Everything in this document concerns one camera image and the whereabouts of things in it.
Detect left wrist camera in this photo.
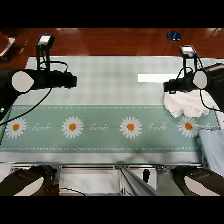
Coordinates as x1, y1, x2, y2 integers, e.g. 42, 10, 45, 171
35, 33, 56, 71

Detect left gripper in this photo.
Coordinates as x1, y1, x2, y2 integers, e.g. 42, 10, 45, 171
49, 71, 78, 90

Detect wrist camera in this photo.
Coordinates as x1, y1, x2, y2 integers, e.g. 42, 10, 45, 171
35, 33, 56, 71
178, 44, 198, 72

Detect light blue garment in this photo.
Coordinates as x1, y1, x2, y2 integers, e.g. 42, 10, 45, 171
196, 128, 224, 178

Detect blue round disc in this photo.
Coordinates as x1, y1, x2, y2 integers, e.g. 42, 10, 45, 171
166, 30, 183, 42

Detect white garment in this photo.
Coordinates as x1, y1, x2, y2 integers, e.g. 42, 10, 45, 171
163, 90, 218, 120

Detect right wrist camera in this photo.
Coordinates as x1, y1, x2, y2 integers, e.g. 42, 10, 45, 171
178, 44, 198, 72

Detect silver frame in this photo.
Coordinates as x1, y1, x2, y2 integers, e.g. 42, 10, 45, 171
0, 161, 224, 197

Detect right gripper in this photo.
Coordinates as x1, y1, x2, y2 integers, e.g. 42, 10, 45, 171
162, 73, 196, 94

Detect black cable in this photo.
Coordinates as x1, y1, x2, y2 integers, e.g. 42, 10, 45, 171
0, 85, 54, 128
58, 185, 89, 197

